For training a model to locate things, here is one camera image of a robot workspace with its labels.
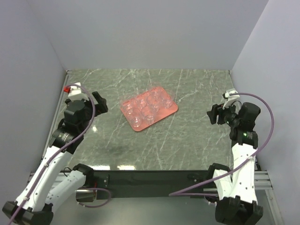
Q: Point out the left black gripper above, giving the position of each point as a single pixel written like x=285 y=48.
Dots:
x=101 y=107

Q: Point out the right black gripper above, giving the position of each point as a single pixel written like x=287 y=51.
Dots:
x=217 y=109

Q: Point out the clear glass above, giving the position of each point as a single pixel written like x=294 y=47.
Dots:
x=134 y=116
x=167 y=100
x=141 y=100
x=149 y=115
x=154 y=89
x=154 y=102
x=126 y=104

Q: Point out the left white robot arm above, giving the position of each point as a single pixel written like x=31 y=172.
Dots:
x=38 y=201

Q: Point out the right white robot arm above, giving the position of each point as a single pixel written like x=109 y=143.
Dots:
x=237 y=203

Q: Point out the pink plastic tray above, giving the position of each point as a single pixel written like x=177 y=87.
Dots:
x=161 y=114

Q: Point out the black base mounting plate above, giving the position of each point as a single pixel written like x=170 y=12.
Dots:
x=134 y=183

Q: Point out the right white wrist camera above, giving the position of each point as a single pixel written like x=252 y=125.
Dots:
x=230 y=96

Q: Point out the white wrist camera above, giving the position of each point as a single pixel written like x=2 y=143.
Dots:
x=75 y=93
x=230 y=96

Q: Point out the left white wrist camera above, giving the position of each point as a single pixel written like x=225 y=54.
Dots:
x=75 y=93

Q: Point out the aluminium frame rail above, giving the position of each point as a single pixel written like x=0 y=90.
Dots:
x=262 y=180

